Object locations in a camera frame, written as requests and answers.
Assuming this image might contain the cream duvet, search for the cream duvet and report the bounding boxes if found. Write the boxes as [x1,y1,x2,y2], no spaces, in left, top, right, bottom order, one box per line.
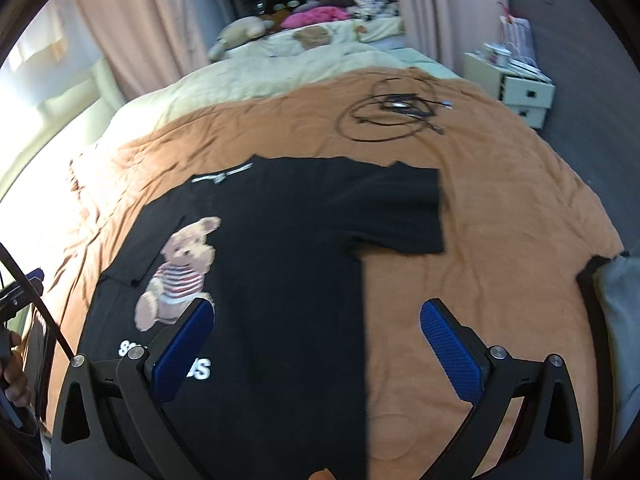
[97,47,461,146]

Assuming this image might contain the cream printed pillow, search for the cream printed pillow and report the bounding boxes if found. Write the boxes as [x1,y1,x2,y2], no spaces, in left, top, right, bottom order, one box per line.
[265,16,407,58]

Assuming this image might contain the brown blanket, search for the brown blanket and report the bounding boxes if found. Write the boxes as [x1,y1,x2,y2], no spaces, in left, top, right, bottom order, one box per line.
[30,65,626,480]

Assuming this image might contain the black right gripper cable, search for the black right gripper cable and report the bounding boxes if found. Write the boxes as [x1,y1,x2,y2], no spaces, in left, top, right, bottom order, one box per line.
[0,242,76,361]

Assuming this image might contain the pink cloth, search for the pink cloth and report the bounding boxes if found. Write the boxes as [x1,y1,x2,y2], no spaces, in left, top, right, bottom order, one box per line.
[280,5,346,30]

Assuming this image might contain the black bear print t-shirt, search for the black bear print t-shirt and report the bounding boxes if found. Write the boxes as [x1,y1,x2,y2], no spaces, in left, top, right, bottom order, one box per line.
[92,155,446,480]

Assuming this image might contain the pink curtain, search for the pink curtain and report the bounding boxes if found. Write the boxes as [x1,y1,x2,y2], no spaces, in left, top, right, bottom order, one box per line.
[72,0,236,106]
[389,0,508,76]

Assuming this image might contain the person's left hand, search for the person's left hand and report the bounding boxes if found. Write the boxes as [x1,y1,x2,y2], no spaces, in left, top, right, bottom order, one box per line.
[2,332,32,408]

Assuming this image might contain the beige stuffed toy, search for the beige stuffed toy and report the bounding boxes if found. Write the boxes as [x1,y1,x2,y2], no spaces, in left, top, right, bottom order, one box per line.
[207,16,275,61]

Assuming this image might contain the dark folded clothes stack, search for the dark folded clothes stack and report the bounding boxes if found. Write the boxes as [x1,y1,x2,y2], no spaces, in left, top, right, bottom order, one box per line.
[576,255,628,361]

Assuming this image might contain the white nightstand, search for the white nightstand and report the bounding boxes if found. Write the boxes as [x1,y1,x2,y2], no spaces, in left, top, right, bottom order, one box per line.
[462,51,557,130]

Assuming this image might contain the striped gift bag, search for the striped gift bag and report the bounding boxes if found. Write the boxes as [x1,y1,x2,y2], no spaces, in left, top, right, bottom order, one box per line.
[500,15,538,61]

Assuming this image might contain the white cup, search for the white cup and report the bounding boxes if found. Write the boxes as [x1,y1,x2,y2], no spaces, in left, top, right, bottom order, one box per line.
[482,42,512,67]

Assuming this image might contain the tangled black cables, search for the tangled black cables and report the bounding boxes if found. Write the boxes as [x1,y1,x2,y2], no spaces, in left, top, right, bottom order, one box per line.
[336,76,457,142]

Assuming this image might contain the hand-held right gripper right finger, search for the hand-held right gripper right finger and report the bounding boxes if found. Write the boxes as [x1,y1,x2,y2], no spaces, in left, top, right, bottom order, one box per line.
[419,297,586,480]

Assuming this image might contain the grey cloth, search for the grey cloth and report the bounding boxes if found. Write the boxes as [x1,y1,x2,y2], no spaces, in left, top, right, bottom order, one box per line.
[595,252,640,441]

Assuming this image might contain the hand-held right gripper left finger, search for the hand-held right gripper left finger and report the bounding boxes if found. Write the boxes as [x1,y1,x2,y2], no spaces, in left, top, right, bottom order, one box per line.
[52,297,216,480]

